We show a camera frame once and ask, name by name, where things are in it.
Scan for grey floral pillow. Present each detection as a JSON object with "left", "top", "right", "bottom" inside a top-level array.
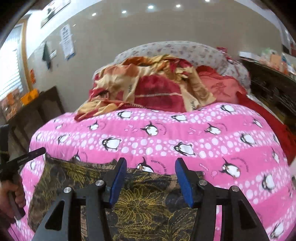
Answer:
[{"left": 113, "top": 41, "right": 252, "bottom": 93}]

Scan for red cloth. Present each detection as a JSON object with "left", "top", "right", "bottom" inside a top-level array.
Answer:
[{"left": 237, "top": 91, "right": 293, "bottom": 164}]

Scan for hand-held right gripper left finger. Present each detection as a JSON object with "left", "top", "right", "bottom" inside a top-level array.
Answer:
[{"left": 31, "top": 158, "right": 127, "bottom": 241}]

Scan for dark wooden cabinet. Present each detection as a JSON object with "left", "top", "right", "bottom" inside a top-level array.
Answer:
[{"left": 3, "top": 86, "right": 65, "bottom": 151}]

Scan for dark floral print shirt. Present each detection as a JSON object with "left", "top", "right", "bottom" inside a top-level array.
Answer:
[{"left": 28, "top": 153, "right": 223, "bottom": 241}]

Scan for window blinds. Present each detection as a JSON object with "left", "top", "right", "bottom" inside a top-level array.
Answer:
[{"left": 0, "top": 25, "right": 24, "bottom": 99}]

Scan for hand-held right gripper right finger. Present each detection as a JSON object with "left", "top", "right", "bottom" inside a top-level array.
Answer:
[{"left": 174, "top": 158, "right": 270, "bottom": 241}]

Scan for salmon red pillow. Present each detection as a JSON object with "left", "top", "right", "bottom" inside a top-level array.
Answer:
[{"left": 196, "top": 65, "right": 246, "bottom": 105}]

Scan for dark green hanging cloth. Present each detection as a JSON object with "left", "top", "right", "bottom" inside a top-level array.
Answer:
[{"left": 42, "top": 42, "right": 52, "bottom": 69}]

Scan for pink penguin print blanket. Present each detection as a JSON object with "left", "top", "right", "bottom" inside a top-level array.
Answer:
[{"left": 7, "top": 102, "right": 293, "bottom": 241}]

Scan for orange box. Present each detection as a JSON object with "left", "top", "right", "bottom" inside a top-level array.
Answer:
[{"left": 20, "top": 89, "right": 40, "bottom": 105}]

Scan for person's left hand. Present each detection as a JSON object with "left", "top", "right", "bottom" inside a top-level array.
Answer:
[{"left": 0, "top": 179, "right": 26, "bottom": 224}]

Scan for red and beige floral quilt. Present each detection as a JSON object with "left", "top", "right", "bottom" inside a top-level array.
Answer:
[{"left": 74, "top": 54, "right": 217, "bottom": 121}]

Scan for white wall notice paper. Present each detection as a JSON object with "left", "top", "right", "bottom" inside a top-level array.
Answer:
[{"left": 59, "top": 24, "right": 77, "bottom": 61}]

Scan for dark carved wooden shelf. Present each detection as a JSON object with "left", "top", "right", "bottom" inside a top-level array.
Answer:
[{"left": 239, "top": 54, "right": 296, "bottom": 127}]

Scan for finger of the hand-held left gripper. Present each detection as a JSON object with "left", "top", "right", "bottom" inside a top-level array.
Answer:
[{"left": 6, "top": 148, "right": 47, "bottom": 166}]

